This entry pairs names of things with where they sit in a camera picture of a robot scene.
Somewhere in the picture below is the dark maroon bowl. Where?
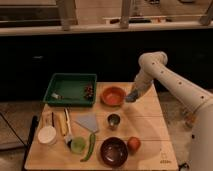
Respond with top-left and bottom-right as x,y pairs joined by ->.
100,137 -> 128,168

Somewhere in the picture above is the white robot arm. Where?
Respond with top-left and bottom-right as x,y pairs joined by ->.
128,51 -> 213,171

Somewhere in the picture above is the grey triangular cloth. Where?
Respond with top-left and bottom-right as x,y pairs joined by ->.
75,114 -> 99,133

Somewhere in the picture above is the green cup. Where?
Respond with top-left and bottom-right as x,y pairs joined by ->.
71,137 -> 86,154

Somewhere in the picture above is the yellow corn cob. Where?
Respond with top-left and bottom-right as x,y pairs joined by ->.
58,114 -> 67,136

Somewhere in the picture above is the small metal cup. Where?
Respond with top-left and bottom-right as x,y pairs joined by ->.
107,114 -> 120,130

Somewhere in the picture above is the black cable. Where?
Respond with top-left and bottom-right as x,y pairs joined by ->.
178,161 -> 191,171

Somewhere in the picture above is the black handled knife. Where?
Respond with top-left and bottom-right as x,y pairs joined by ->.
51,112 -> 55,128

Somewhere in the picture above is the green plastic tray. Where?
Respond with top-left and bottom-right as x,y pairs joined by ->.
43,73 -> 97,107

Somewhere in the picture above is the orange fruit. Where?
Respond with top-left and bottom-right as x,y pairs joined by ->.
127,137 -> 141,152

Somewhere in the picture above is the white round container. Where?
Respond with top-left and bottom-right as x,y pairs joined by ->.
37,125 -> 57,145

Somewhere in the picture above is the small metal spoon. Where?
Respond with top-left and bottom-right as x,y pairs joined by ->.
50,92 -> 81,101

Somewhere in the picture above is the red bowl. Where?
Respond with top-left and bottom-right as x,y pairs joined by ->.
100,86 -> 126,106

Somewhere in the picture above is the green chili pepper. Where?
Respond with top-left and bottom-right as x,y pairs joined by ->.
80,133 -> 96,162

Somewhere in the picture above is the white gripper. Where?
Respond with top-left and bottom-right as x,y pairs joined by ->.
131,71 -> 153,98

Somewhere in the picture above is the red grapes bunch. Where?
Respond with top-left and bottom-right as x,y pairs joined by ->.
84,85 -> 94,100

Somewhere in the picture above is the white handled brush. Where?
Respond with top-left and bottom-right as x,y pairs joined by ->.
64,108 -> 73,147

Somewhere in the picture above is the blue sponge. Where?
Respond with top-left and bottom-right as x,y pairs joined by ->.
125,94 -> 137,103

